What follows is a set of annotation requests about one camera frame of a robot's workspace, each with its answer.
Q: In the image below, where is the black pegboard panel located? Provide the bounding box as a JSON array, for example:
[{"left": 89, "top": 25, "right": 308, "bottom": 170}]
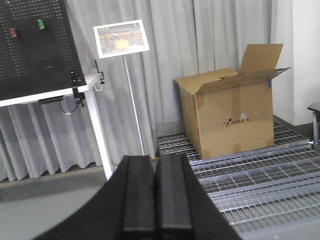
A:
[{"left": 0, "top": 0, "right": 86, "bottom": 100}]

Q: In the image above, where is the white frame table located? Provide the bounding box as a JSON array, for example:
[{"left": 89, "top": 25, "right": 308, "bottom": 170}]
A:
[{"left": 0, "top": 72, "right": 114, "bottom": 179}]

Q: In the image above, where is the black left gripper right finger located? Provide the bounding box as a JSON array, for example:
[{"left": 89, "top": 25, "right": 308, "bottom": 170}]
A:
[{"left": 155, "top": 154, "right": 193, "bottom": 240}]

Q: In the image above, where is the brown cardboard box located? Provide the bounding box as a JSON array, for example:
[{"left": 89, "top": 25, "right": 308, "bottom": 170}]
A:
[{"left": 175, "top": 43, "right": 285, "bottom": 159}]

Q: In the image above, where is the metal floor grating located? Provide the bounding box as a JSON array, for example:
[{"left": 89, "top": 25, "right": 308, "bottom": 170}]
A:
[{"left": 158, "top": 122, "right": 320, "bottom": 233}]

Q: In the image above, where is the framed picture sign stand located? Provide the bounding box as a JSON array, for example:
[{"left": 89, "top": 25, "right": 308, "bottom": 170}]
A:
[{"left": 93, "top": 19, "right": 150, "bottom": 156}]

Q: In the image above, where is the grey curtain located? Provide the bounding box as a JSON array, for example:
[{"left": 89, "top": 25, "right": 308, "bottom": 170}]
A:
[{"left": 0, "top": 0, "right": 278, "bottom": 181}]

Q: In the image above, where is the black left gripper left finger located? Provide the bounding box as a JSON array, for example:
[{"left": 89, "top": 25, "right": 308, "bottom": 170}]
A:
[{"left": 122, "top": 155, "right": 155, "bottom": 240}]

